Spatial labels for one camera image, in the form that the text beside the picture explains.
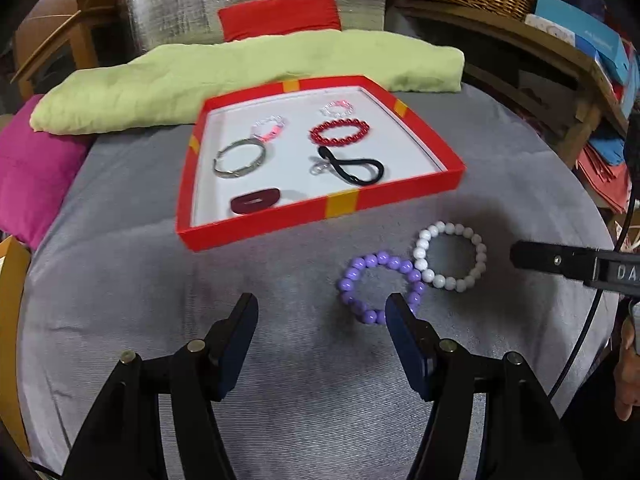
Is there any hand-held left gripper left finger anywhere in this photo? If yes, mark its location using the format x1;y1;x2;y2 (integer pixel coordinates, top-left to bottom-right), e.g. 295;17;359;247
62;292;259;480

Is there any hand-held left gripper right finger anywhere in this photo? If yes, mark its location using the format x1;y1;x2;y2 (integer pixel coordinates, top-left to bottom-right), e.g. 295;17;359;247
385;292;583;480

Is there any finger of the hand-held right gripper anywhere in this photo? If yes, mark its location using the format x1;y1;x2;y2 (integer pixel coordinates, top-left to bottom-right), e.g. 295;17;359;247
624;110;640;186
510;240;596;286

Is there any purple bead bracelet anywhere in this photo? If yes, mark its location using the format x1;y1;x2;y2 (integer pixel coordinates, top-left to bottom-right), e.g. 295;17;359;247
340;251;427;326

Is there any large white bead bracelet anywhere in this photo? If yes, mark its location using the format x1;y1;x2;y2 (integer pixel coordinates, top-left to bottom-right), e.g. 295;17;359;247
412;221;488;292

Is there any red shallow box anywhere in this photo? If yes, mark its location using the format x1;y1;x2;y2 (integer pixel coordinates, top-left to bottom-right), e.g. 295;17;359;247
175;75;467;252

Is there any dark red oval hair clip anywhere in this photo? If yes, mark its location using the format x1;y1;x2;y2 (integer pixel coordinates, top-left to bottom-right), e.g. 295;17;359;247
230;187;282;216

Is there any black hair tie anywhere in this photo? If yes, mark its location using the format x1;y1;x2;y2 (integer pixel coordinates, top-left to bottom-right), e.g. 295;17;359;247
309;146;386;186

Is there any silver bangle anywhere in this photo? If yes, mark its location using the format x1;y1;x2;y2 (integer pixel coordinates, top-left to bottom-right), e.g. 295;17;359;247
212;138;267;180

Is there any red bead bracelet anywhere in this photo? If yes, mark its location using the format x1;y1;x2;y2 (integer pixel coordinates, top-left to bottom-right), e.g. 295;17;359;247
308;117;371;146

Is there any clear pink bead bracelet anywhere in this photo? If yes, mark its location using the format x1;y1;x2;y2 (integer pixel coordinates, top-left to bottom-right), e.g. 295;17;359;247
248;115;288;142

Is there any person's right hand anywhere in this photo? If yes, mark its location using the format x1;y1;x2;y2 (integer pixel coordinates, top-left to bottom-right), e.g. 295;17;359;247
612;317;640;423

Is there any stack of folded cloths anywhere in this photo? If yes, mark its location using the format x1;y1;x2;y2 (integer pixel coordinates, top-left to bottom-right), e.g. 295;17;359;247
575;125;633;216

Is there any blue cardboard box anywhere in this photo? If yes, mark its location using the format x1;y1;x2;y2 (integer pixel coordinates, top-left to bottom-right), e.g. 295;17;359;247
535;0;631;76

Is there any white patterned box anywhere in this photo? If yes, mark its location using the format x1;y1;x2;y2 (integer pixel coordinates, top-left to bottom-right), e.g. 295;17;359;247
524;14;576;43

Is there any wooden shelf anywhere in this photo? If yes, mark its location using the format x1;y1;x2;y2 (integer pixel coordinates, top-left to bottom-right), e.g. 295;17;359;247
390;0;631;171

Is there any orange box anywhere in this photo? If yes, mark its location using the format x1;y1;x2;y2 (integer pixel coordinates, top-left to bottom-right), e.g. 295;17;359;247
0;235;33;456

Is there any pink pillow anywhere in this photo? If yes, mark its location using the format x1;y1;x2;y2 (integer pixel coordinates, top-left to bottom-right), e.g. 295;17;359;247
0;94;93;251

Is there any light green blanket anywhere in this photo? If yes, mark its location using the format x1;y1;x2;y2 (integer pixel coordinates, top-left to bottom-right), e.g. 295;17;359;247
30;30;465;136

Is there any red pillow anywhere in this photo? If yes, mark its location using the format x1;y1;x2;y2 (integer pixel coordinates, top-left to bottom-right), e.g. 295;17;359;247
218;0;342;42

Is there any silver quilted cushion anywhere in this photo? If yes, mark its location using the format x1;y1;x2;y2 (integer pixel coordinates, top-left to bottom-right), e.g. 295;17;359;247
117;0;388;53

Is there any wooden cabinet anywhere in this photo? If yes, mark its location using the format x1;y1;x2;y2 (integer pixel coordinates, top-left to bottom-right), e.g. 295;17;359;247
10;0;126;96

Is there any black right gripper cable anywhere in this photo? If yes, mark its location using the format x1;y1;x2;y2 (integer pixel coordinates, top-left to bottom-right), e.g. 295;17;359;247
547;180;640;403

